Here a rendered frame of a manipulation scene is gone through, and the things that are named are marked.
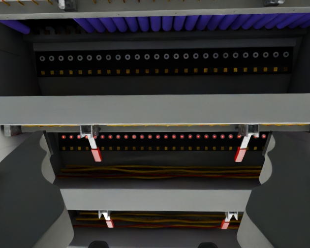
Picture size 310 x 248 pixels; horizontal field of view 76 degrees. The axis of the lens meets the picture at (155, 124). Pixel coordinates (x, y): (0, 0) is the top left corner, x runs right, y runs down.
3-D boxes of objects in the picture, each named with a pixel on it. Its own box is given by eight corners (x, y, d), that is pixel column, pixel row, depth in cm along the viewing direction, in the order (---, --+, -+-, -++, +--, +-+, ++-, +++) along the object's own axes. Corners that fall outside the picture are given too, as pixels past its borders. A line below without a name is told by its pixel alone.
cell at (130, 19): (128, 21, 37) (121, 4, 30) (138, 21, 37) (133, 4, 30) (129, 32, 37) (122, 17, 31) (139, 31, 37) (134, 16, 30)
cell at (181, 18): (172, 20, 36) (175, 3, 30) (183, 20, 36) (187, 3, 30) (172, 31, 37) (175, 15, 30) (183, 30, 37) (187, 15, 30)
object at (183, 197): (13, 188, 40) (18, 251, 42) (319, 190, 38) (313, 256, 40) (62, 159, 61) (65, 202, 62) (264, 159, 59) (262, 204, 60)
